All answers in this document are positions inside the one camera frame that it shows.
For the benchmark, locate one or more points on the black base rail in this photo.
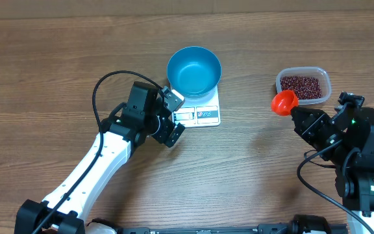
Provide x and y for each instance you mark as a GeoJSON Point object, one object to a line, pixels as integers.
{"type": "Point", "coordinates": [301, 223]}

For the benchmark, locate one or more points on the red scoop with blue handle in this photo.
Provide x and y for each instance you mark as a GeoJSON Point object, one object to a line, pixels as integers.
{"type": "Point", "coordinates": [284, 102]}

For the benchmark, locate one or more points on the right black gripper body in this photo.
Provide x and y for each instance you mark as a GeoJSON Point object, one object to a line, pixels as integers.
{"type": "Point", "coordinates": [319, 135]}

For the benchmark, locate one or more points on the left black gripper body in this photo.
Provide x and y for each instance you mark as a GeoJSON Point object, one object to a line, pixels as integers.
{"type": "Point", "coordinates": [165, 127]}

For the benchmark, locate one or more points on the blue bowl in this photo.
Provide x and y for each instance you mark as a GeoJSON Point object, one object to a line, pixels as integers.
{"type": "Point", "coordinates": [194, 71]}

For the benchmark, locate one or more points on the red beans in container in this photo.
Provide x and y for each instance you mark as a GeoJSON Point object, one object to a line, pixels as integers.
{"type": "Point", "coordinates": [304, 87]}

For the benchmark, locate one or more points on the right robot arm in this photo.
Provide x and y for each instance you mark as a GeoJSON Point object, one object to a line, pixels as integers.
{"type": "Point", "coordinates": [346, 142]}

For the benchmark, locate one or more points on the white kitchen scale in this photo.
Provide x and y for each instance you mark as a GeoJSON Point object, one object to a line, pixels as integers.
{"type": "Point", "coordinates": [199, 112]}

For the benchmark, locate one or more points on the clear plastic container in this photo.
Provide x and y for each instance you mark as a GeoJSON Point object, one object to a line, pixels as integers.
{"type": "Point", "coordinates": [308, 71]}

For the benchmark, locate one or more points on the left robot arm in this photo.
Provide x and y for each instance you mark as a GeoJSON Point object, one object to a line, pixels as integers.
{"type": "Point", "coordinates": [65, 210]}

